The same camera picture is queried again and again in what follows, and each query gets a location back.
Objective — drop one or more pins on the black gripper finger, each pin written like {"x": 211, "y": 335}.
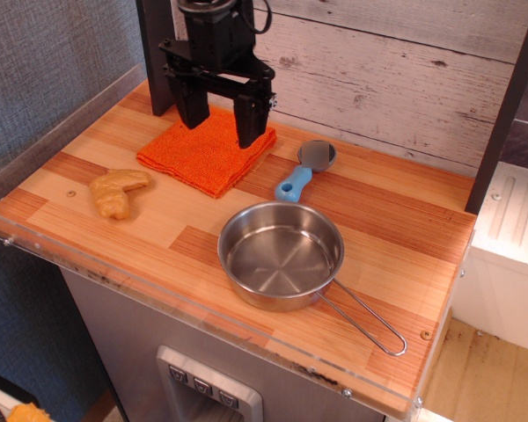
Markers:
{"x": 251, "y": 116}
{"x": 191, "y": 105}

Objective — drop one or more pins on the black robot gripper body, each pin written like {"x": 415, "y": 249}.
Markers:
{"x": 218, "y": 55}

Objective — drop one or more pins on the blue handled grey spoon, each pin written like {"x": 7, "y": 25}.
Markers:
{"x": 314, "y": 156}

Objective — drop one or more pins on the tan toy chicken piece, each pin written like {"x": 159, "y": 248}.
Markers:
{"x": 109, "y": 191}

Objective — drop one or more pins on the orange folded cloth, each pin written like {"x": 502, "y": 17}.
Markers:
{"x": 207, "y": 157}

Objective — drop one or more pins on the stainless steel pan bowl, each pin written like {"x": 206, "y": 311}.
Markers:
{"x": 281, "y": 256}

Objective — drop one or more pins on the grey toy fridge cabinet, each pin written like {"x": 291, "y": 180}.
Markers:
{"x": 128, "y": 332}

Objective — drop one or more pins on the silver dispenser panel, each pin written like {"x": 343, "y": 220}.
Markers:
{"x": 197, "y": 392}

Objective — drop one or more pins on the white toy sink unit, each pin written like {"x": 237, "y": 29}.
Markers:
{"x": 491, "y": 292}

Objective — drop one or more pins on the orange object bottom left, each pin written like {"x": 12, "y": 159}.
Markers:
{"x": 28, "y": 413}

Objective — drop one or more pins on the dark left upright post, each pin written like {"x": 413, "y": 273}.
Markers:
{"x": 156, "y": 24}

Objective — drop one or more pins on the dark upright post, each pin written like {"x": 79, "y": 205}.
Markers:
{"x": 512, "y": 99}
{"x": 156, "y": 24}

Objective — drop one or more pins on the dark right upright post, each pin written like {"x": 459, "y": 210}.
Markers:
{"x": 512, "y": 99}

